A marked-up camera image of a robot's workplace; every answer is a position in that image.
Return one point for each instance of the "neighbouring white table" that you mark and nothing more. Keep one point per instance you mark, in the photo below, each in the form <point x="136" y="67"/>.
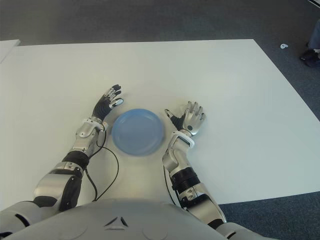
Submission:
<point x="6" y="48"/>

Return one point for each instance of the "black shoe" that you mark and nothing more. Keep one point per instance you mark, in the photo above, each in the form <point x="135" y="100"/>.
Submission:
<point x="311" y="57"/>

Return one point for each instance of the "blue plastic plate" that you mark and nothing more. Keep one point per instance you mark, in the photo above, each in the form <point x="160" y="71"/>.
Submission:
<point x="138" y="132"/>

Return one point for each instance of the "grey robot torso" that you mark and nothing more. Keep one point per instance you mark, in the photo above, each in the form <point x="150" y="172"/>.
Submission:
<point x="120" y="220"/>

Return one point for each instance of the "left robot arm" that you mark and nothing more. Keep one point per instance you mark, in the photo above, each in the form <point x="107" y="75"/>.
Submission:
<point x="50" y="182"/>

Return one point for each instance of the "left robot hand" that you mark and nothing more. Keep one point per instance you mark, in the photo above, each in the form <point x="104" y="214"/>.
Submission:
<point x="102" y="107"/>

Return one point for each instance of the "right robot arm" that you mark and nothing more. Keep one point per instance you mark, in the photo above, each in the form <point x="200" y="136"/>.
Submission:
<point x="175" y="155"/>

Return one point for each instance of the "small white floor object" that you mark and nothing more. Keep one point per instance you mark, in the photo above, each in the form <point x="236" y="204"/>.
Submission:
<point x="284" y="46"/>

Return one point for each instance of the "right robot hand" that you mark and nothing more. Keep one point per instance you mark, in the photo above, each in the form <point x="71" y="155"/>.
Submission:
<point x="192" y="120"/>

